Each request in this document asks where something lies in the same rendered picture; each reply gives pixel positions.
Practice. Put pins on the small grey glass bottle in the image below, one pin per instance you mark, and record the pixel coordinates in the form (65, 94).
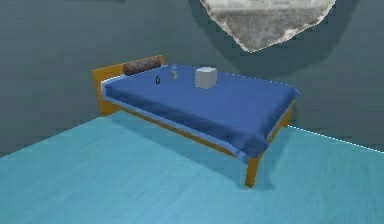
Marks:
(173, 72)

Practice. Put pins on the grey cylindrical mug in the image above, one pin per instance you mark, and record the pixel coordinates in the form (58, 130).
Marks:
(205, 77)

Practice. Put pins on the grey stone wall picture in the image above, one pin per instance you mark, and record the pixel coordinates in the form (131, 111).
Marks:
(266, 20)

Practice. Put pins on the dark brown bolster pillow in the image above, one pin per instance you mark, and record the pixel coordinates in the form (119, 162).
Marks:
(142, 65)

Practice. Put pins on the small black object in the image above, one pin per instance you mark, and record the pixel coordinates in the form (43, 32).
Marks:
(157, 80)

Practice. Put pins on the wooden bed with blue blanket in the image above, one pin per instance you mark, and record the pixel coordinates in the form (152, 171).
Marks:
(206, 113)

